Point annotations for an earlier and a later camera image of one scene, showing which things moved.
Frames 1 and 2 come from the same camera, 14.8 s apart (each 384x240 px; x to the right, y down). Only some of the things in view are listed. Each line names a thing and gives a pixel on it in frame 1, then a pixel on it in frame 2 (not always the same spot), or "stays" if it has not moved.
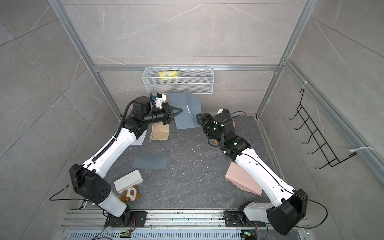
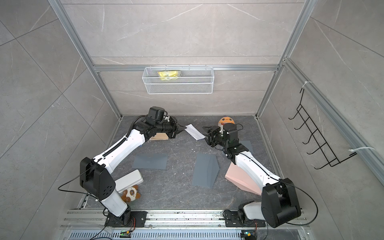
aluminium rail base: x=89 y=224 stays
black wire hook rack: x=318 y=136 stays
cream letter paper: x=159 y=131 stays
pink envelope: x=242 y=179 stays
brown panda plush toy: x=131 y=194 stays
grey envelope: x=191 y=106 → x=206 y=169
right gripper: x=205 y=126 → x=214 y=130
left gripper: x=168 y=116 → x=176 y=129
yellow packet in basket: x=168 y=74 stays
